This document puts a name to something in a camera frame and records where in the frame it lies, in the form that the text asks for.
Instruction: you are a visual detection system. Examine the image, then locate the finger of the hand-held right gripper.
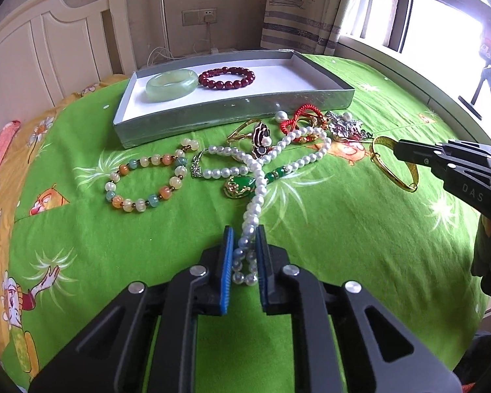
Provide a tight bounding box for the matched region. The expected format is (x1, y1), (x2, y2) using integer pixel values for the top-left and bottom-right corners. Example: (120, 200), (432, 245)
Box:
(394, 139), (446, 170)
(436, 140), (491, 175)

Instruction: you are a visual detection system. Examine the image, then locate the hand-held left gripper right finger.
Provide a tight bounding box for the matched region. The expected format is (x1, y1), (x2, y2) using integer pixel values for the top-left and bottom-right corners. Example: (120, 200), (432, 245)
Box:
(255, 224), (463, 393)

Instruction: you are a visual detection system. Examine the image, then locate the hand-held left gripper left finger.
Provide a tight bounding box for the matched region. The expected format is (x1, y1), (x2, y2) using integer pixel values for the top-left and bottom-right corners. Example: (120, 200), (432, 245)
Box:
(28, 226), (235, 393)

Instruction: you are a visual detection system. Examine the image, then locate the pearl necklace with green pendant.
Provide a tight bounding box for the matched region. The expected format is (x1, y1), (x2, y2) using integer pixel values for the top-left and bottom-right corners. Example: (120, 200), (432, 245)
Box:
(190, 127), (332, 287)

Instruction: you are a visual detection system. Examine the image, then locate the multicolour bead bracelet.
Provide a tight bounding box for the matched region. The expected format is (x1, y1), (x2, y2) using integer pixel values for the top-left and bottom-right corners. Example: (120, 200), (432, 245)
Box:
(103, 138), (201, 215)

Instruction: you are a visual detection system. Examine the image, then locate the red string bracelet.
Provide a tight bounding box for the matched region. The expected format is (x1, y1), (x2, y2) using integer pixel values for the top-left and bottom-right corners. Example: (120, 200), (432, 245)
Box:
(279, 104), (325, 144)

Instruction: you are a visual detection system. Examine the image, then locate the gold and black bangle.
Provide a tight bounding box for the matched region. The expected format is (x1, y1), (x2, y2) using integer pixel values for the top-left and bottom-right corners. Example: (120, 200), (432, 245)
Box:
(227, 119), (275, 158)

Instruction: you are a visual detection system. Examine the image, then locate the grey cardboard box tray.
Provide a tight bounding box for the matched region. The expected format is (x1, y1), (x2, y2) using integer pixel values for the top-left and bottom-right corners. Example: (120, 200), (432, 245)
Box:
(112, 48), (356, 149)

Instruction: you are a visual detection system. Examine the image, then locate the phone on tripod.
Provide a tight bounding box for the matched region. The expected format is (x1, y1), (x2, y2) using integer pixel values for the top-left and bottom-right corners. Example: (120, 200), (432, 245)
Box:
(458, 28), (491, 111)

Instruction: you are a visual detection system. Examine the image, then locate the green printed blanket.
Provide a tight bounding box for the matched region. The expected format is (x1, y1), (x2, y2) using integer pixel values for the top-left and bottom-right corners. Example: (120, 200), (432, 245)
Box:
(8, 51), (491, 393)

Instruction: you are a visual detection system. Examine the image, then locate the window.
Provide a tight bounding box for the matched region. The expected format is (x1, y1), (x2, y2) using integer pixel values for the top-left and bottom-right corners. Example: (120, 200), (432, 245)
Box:
(339, 0), (491, 132)

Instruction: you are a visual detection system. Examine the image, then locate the printed curtain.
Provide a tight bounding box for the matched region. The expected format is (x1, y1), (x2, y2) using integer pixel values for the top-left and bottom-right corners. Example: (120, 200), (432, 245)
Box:
(260, 0), (377, 56)

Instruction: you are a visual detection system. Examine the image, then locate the green jade bangle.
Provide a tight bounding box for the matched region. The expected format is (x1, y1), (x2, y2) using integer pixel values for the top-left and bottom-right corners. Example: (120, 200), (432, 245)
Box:
(145, 69), (199, 102)

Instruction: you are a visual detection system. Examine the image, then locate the yellow flower quilt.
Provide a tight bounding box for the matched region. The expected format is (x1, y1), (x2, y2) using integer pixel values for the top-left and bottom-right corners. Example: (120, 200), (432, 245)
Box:
(0, 74), (127, 377)

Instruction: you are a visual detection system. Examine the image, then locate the silver desk lamp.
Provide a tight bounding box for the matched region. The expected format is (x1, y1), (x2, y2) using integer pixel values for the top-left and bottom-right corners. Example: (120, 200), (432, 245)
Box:
(157, 0), (169, 56)

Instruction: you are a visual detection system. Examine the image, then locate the white wooden headboard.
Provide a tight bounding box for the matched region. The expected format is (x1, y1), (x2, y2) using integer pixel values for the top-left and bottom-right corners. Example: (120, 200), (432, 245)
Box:
(0, 0), (137, 144)

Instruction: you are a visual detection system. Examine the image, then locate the dark red bead bracelet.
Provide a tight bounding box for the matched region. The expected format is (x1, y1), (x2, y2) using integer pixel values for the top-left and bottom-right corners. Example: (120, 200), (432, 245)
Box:
(197, 66), (256, 91)

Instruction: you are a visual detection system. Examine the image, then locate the white lamp cable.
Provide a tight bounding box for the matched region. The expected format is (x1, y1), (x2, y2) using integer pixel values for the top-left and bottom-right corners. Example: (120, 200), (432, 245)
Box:
(147, 45), (178, 66)

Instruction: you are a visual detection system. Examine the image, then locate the white charger cable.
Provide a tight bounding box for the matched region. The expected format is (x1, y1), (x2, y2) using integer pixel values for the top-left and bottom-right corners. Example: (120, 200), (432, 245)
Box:
(190, 24), (213, 55)

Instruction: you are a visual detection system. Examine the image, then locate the wall socket panel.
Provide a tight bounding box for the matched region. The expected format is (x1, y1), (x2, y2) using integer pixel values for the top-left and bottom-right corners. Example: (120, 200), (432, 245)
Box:
(182, 8), (217, 26)

